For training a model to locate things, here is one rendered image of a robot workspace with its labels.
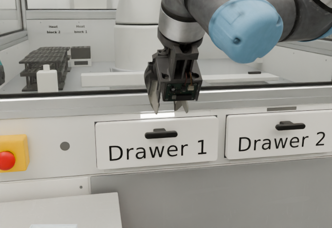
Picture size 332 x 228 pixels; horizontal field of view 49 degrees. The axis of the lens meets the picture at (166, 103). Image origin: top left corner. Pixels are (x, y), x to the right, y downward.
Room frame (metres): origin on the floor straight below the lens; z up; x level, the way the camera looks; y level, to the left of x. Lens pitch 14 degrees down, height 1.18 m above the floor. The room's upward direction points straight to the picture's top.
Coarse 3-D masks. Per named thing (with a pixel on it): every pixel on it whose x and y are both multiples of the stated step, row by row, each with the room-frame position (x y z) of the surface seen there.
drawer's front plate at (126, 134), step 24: (144, 120) 0.81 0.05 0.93; (168, 120) 0.81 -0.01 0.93; (192, 120) 0.82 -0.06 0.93; (216, 120) 0.84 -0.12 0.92; (96, 144) 0.78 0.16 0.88; (120, 144) 0.79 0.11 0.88; (144, 144) 0.80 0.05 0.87; (168, 144) 0.81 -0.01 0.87; (192, 144) 0.82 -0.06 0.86; (216, 144) 0.84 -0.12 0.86
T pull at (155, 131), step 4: (148, 132) 0.78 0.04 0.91; (152, 132) 0.78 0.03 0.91; (156, 132) 0.78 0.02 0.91; (160, 132) 0.78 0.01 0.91; (164, 132) 0.78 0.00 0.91; (168, 132) 0.78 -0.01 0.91; (172, 132) 0.78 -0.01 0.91; (176, 132) 0.78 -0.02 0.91; (148, 136) 0.77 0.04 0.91; (152, 136) 0.77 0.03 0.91; (156, 136) 0.77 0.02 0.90; (160, 136) 0.77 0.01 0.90; (164, 136) 0.77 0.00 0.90; (168, 136) 0.78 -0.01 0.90; (172, 136) 0.78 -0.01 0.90; (176, 136) 0.78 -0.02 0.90
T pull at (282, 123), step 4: (280, 124) 0.83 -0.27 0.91; (284, 124) 0.83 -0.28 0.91; (288, 124) 0.83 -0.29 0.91; (292, 124) 0.84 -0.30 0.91; (296, 124) 0.84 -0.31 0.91; (300, 124) 0.84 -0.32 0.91; (304, 124) 0.84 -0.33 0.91; (276, 128) 0.83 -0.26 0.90; (280, 128) 0.83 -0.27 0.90; (284, 128) 0.83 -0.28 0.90; (288, 128) 0.83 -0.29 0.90; (292, 128) 0.83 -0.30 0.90; (296, 128) 0.83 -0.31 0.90; (300, 128) 0.84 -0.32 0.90; (304, 128) 0.84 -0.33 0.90
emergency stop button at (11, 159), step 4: (0, 152) 0.70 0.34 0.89; (4, 152) 0.70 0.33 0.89; (8, 152) 0.70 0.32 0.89; (0, 156) 0.69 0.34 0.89; (4, 156) 0.70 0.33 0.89; (8, 156) 0.70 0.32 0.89; (12, 156) 0.70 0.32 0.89; (0, 160) 0.69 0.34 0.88; (4, 160) 0.69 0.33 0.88; (8, 160) 0.70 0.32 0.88; (12, 160) 0.70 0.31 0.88; (0, 164) 0.69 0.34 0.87; (4, 164) 0.69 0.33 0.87; (8, 164) 0.70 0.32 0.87; (12, 164) 0.70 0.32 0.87; (0, 168) 0.69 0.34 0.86; (4, 168) 0.69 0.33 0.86; (8, 168) 0.70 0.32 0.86
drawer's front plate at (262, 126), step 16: (288, 112) 0.88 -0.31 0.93; (304, 112) 0.88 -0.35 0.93; (320, 112) 0.89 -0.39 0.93; (240, 128) 0.85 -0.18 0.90; (256, 128) 0.85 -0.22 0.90; (272, 128) 0.86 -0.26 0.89; (320, 128) 0.89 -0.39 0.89; (256, 144) 0.85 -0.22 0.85; (272, 144) 0.86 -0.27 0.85; (288, 144) 0.87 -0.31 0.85; (304, 144) 0.88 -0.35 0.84
